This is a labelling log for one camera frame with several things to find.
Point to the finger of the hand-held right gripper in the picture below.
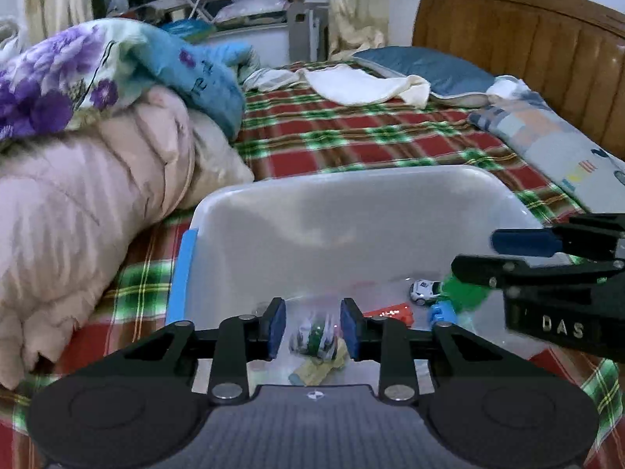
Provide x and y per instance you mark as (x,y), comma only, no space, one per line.
(493,271)
(527,243)

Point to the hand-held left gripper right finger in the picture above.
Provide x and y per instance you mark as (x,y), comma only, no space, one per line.
(349,328)

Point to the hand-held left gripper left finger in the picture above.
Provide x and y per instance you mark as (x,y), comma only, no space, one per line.
(275,328)

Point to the bagged toy car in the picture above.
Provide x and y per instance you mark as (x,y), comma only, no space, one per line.
(315,337)

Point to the green toy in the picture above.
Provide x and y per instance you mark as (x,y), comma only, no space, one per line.
(464,294)

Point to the translucent plastic storage container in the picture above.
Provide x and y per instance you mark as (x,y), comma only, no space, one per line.
(317,239)

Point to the yellow toy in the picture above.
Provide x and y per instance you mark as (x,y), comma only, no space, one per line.
(315,372)

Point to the blue toy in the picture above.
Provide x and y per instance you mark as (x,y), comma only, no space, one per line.
(441,313)

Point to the white toy car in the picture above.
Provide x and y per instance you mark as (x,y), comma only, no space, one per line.
(423,289)

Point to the patchwork patterned pillow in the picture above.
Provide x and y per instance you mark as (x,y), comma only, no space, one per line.
(551,137)

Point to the plaid bed sheet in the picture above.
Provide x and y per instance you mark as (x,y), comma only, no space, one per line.
(351,132)

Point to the blue pillow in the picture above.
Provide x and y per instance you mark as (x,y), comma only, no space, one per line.
(429,71)

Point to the wooden headboard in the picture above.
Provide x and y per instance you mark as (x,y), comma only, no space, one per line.
(527,34)

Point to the pink quilt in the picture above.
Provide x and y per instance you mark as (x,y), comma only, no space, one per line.
(93,205)

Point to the cream cloth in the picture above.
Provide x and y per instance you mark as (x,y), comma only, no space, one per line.
(361,85)

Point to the grey radiator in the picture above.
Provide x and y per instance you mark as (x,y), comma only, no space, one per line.
(307,29)

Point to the purple floral blanket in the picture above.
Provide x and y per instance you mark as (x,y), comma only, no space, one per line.
(117,68)

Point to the white pillow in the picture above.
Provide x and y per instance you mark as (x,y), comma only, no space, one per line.
(251,7)

